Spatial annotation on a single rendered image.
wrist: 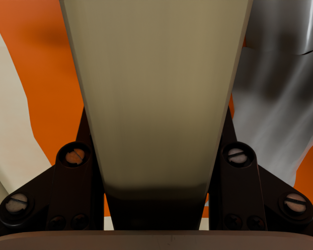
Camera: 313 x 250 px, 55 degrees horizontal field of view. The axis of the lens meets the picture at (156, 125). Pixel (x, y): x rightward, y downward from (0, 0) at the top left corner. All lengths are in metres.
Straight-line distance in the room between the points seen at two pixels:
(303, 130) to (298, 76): 0.05
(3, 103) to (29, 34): 0.06
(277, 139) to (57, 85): 0.15
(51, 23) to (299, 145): 0.18
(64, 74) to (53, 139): 0.06
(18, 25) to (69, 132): 0.08
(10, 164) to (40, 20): 0.14
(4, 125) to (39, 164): 0.05
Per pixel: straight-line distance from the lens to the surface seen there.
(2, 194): 0.31
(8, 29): 0.18
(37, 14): 0.17
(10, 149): 0.26
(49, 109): 0.21
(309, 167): 0.28
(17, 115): 0.23
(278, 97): 0.20
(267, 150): 0.24
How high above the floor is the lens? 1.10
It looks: 43 degrees down
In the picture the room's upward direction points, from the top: 180 degrees counter-clockwise
